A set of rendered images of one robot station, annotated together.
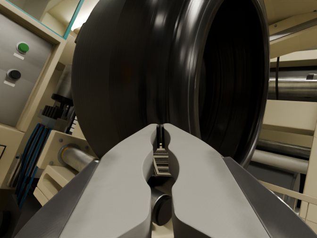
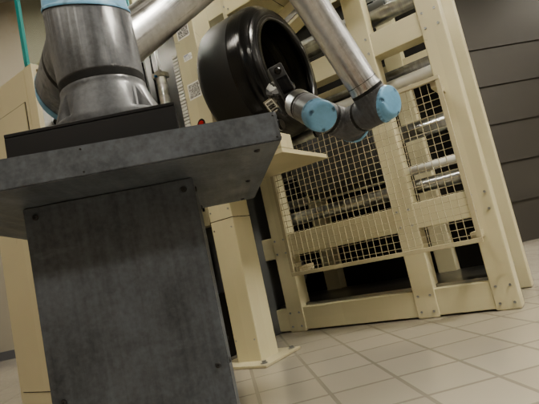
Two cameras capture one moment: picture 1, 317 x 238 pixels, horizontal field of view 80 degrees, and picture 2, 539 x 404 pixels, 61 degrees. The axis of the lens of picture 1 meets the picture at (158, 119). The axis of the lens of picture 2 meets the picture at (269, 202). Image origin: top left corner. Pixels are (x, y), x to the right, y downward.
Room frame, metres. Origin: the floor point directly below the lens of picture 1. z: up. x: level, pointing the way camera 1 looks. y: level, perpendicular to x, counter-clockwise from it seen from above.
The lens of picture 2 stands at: (-1.36, 0.34, 0.41)
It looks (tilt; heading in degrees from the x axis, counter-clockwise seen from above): 7 degrees up; 350
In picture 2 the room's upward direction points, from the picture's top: 12 degrees counter-clockwise
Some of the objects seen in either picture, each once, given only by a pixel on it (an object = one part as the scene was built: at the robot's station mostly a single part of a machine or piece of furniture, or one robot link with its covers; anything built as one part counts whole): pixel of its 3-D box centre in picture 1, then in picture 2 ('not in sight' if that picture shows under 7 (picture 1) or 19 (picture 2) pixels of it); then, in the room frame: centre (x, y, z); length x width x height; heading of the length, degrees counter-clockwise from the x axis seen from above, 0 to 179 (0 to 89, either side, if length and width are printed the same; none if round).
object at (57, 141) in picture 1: (108, 162); not in sight; (0.65, 0.11, 0.90); 0.40 x 0.03 x 0.10; 137
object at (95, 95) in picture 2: not in sight; (108, 110); (-0.53, 0.45, 0.73); 0.19 x 0.19 x 0.10
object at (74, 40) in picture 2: not in sight; (91, 41); (-0.53, 0.46, 0.87); 0.17 x 0.15 x 0.18; 24
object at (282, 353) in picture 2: not in sight; (258, 357); (0.69, 0.18, 0.01); 0.27 x 0.27 x 0.02; 47
